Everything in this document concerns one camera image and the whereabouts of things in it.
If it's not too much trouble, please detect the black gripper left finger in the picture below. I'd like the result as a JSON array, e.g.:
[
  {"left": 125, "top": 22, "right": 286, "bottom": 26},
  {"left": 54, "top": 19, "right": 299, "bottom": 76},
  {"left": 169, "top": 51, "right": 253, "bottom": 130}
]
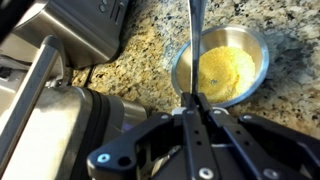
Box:
[{"left": 86, "top": 92, "right": 222, "bottom": 180}]

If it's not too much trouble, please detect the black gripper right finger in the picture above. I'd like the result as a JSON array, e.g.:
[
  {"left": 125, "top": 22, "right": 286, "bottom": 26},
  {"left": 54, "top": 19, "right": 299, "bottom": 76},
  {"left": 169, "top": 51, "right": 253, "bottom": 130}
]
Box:
[{"left": 195, "top": 92, "right": 320, "bottom": 180}]

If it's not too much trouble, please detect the silver metal spoon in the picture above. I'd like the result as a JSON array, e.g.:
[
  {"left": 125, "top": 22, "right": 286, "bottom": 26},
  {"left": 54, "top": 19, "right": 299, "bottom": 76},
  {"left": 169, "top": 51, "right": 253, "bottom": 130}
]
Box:
[{"left": 187, "top": 0, "right": 208, "bottom": 96}]

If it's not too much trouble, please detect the yellow powder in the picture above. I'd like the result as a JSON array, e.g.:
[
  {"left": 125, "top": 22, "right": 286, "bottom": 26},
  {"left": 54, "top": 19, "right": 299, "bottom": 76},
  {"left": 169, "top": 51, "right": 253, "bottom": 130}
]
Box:
[{"left": 196, "top": 45, "right": 257, "bottom": 105}]

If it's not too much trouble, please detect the large steel bowl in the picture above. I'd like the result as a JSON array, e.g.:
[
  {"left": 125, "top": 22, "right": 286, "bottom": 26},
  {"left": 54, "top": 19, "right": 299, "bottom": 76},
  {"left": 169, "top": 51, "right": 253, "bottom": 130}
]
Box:
[{"left": 170, "top": 23, "right": 271, "bottom": 109}]

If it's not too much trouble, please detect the stainless panini grill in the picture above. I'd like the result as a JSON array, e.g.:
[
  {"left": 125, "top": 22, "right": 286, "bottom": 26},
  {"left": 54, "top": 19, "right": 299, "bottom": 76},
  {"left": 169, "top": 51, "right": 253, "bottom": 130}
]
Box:
[{"left": 0, "top": 34, "right": 149, "bottom": 180}]

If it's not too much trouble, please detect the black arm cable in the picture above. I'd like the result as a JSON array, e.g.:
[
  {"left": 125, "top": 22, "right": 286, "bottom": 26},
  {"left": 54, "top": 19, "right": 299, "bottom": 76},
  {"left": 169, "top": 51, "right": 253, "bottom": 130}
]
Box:
[{"left": 0, "top": 0, "right": 35, "bottom": 43}]

